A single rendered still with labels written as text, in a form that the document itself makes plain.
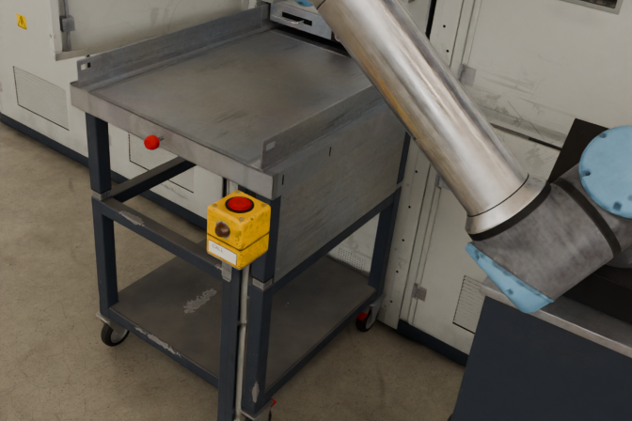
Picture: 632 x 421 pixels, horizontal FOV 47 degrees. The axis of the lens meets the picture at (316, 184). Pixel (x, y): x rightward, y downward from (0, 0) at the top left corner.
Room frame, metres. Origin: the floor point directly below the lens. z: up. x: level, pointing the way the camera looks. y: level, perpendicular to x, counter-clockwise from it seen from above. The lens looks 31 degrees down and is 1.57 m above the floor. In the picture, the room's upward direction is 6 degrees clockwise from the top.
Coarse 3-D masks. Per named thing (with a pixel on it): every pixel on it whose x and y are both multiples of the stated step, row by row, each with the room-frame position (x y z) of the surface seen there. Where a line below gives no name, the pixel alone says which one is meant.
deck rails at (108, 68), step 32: (192, 32) 1.87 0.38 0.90; (224, 32) 1.98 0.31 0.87; (256, 32) 2.06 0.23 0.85; (96, 64) 1.59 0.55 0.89; (128, 64) 1.67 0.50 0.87; (160, 64) 1.74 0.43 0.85; (352, 96) 1.52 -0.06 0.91; (288, 128) 1.32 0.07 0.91; (320, 128) 1.42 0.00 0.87; (256, 160) 1.29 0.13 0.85
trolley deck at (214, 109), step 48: (240, 48) 1.93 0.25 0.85; (288, 48) 1.97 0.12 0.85; (96, 96) 1.51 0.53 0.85; (144, 96) 1.54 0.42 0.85; (192, 96) 1.57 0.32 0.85; (240, 96) 1.60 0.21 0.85; (288, 96) 1.63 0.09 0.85; (336, 96) 1.67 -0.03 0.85; (192, 144) 1.35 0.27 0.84; (240, 144) 1.36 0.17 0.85; (336, 144) 1.42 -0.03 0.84
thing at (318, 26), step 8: (272, 8) 2.14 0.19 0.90; (288, 8) 2.11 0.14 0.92; (296, 8) 2.09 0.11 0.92; (288, 16) 2.11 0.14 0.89; (296, 16) 2.09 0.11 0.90; (304, 16) 2.08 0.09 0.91; (312, 16) 2.06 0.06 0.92; (320, 16) 2.05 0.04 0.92; (288, 24) 2.11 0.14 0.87; (296, 24) 2.09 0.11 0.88; (304, 24) 2.08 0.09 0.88; (312, 24) 2.06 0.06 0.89; (320, 24) 2.05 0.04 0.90; (312, 32) 2.06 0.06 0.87; (320, 32) 2.04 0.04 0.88; (328, 32) 2.03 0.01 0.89
